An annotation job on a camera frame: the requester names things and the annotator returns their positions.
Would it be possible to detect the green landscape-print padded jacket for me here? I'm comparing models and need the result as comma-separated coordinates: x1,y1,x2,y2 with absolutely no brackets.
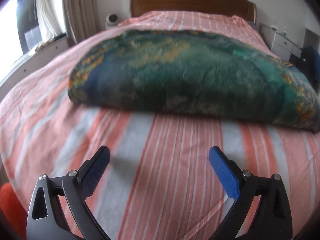
68,30,319,132

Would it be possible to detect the white bedside drawer cabinet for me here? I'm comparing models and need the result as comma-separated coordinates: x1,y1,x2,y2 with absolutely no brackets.
259,23,301,61

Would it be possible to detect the black and blue bag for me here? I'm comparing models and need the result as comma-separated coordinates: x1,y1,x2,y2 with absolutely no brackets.
289,46,319,94

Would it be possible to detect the beige window curtain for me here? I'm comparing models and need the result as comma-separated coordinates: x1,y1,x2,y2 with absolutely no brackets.
62,0,100,46

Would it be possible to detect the pink white striped bed sheet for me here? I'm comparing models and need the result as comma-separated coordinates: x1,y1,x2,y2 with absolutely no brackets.
1,11,319,239

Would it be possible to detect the brown wooden headboard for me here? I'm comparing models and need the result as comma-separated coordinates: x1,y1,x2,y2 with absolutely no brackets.
130,0,257,23

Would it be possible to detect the orange fluffy sweater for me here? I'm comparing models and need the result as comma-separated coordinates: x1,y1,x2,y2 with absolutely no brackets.
0,182,27,239

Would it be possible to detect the white window-side cabinet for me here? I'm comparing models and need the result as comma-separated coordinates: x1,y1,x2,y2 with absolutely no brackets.
1,33,69,101

